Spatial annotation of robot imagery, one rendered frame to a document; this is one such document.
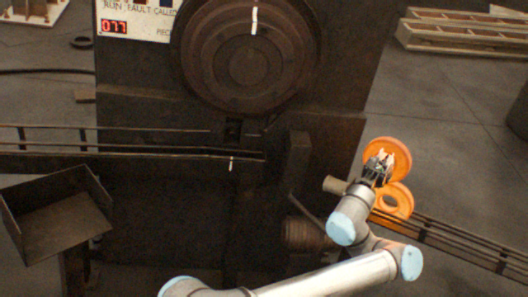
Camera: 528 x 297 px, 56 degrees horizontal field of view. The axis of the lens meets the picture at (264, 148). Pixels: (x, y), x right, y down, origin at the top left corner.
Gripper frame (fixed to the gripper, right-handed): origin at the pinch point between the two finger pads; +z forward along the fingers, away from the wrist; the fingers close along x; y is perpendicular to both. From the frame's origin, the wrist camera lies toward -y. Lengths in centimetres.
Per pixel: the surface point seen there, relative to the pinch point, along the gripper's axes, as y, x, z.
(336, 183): -17.3, 13.2, -7.1
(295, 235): -31.1, 18.0, -25.6
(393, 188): -8.9, -5.6, -4.7
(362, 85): 3.8, 20.4, 21.9
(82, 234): -8, 67, -73
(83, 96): -96, 198, 23
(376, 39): 20.9, 20.5, 26.8
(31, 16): -112, 314, 75
